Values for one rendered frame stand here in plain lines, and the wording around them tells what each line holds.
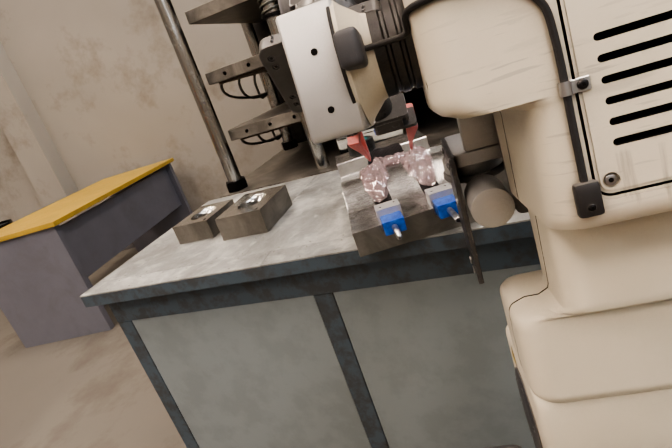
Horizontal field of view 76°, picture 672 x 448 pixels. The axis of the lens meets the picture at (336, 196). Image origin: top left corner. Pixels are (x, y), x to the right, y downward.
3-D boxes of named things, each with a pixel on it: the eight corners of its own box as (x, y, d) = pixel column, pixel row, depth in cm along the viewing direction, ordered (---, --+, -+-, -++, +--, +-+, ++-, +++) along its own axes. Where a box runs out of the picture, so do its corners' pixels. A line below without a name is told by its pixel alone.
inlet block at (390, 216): (417, 247, 78) (409, 220, 76) (390, 255, 78) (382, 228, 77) (403, 221, 90) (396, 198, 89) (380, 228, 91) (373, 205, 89)
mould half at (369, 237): (485, 219, 86) (473, 167, 83) (360, 257, 88) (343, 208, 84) (426, 163, 134) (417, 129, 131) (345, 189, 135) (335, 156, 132)
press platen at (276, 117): (493, 65, 152) (490, 50, 151) (231, 141, 190) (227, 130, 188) (481, 50, 219) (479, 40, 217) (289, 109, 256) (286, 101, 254)
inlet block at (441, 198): (475, 229, 77) (469, 201, 76) (448, 237, 77) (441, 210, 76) (453, 206, 90) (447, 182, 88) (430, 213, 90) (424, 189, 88)
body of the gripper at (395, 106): (350, 117, 78) (336, 83, 73) (405, 100, 76) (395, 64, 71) (351, 139, 74) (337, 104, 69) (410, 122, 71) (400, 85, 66)
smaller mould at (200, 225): (214, 237, 131) (206, 219, 129) (180, 244, 136) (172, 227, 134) (239, 214, 146) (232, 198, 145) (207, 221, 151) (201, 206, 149)
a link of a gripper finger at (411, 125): (383, 143, 83) (369, 104, 77) (420, 133, 81) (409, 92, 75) (387, 167, 78) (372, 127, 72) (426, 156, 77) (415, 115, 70)
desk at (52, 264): (207, 234, 425) (173, 157, 401) (113, 331, 284) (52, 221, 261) (139, 251, 442) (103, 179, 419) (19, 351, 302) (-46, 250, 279)
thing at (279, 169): (541, 136, 148) (538, 119, 146) (224, 209, 192) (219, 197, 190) (512, 96, 223) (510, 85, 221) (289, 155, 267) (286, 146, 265)
